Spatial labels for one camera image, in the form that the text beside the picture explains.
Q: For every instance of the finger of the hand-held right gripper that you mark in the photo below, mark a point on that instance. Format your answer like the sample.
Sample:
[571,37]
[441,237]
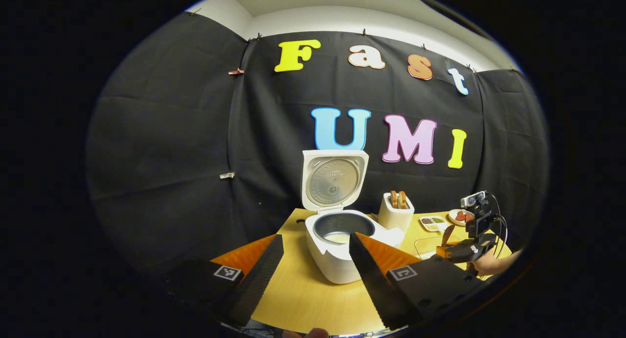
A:
[444,251]

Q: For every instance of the clear box of rice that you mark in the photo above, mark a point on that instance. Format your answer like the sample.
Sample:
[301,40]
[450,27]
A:
[430,255]

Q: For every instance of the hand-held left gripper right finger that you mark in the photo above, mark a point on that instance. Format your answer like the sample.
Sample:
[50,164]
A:
[374,284]

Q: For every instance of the white round plate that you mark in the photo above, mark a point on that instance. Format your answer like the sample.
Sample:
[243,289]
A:
[452,219]

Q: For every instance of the brown wooden spoon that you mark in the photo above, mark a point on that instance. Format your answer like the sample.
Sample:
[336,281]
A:
[447,235]

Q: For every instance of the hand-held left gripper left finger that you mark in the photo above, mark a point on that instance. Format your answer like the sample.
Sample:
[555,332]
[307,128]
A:
[259,284]

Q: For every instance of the white rice cooker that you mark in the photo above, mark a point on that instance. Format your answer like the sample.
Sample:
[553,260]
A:
[332,264]

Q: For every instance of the white divided condiment dish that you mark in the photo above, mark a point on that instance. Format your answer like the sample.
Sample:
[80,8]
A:
[433,222]

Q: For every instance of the white toaster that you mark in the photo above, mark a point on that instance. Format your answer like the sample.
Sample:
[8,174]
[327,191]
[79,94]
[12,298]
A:
[393,219]

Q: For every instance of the red sausage slice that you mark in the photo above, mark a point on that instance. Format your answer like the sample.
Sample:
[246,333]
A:
[460,216]

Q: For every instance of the pink cloth clip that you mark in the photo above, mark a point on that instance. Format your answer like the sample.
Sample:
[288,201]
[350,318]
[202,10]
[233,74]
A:
[235,72]

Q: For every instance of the toasted bread slice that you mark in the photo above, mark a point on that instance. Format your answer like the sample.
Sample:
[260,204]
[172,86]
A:
[402,200]
[393,199]

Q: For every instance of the black backdrop cloth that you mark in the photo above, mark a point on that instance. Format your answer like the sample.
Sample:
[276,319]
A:
[161,147]

